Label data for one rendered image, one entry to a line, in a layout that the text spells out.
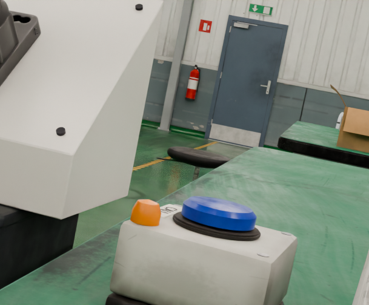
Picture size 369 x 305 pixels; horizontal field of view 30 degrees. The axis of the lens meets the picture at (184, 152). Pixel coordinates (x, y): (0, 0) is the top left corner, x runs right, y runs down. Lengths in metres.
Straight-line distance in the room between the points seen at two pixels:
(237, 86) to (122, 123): 10.80
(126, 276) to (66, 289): 0.08
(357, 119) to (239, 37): 9.01
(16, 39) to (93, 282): 0.30
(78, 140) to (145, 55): 0.15
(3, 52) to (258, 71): 10.82
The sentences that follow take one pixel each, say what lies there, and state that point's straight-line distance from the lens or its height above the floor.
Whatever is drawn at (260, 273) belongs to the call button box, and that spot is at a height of 0.83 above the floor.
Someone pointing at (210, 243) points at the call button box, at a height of 0.84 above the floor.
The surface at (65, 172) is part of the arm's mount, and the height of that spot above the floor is 0.82.
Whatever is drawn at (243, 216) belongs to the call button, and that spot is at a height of 0.85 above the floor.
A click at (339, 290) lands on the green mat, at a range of 0.55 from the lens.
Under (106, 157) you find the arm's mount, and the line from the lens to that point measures 0.65.
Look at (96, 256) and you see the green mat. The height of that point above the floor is 0.78.
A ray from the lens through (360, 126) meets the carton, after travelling 2.56.
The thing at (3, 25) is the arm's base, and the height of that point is 0.93.
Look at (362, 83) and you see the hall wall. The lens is 11.41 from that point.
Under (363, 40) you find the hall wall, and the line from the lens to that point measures 11.45.
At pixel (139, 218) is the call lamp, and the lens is 0.34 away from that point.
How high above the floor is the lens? 0.91
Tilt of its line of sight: 6 degrees down
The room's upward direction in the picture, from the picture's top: 11 degrees clockwise
